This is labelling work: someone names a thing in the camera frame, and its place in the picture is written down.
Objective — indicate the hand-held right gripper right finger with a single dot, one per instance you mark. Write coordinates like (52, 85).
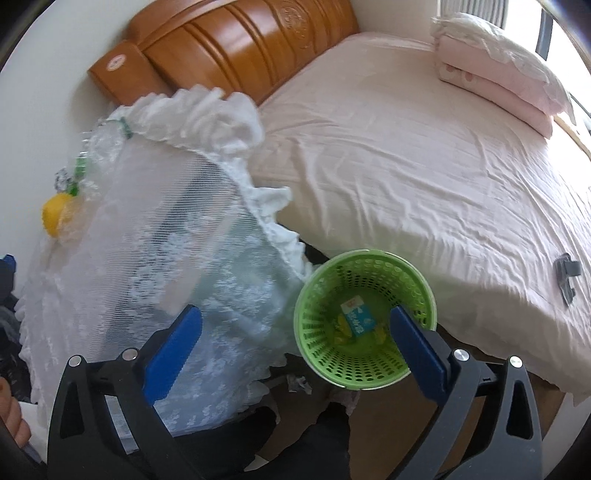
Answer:
(418, 350)

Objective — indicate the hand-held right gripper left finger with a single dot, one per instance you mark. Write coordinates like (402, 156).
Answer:
(173, 355)

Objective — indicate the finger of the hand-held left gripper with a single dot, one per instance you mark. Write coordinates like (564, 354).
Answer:
(7, 267)

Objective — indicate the yellow round object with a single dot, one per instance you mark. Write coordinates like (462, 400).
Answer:
(55, 214)

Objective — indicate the green plastic basket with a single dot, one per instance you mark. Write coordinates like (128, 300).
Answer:
(323, 295)

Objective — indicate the crushed clear plastic bottle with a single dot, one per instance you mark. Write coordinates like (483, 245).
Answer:
(108, 138)
(76, 177)

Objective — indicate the person's left hand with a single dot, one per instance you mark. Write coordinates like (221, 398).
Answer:
(11, 410)

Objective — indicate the small blue white carton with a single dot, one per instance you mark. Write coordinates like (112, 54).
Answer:
(355, 318)

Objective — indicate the black plastic bag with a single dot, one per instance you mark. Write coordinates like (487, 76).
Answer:
(11, 341)

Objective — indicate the yellow wrapper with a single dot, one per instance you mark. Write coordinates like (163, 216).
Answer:
(344, 333)

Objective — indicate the white lace tablecloth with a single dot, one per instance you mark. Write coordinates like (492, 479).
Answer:
(152, 240)

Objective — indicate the crumpled paper scrap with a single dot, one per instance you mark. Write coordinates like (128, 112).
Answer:
(299, 384)

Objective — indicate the bed with pink sheet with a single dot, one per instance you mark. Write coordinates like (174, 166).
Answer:
(415, 184)

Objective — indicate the grey plastic clip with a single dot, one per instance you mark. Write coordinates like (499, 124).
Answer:
(565, 272)

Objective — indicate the wooden bed headboard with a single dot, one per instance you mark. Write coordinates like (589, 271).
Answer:
(221, 46)

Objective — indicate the white ribbed radiator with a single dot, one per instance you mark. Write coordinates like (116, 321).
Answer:
(471, 11)

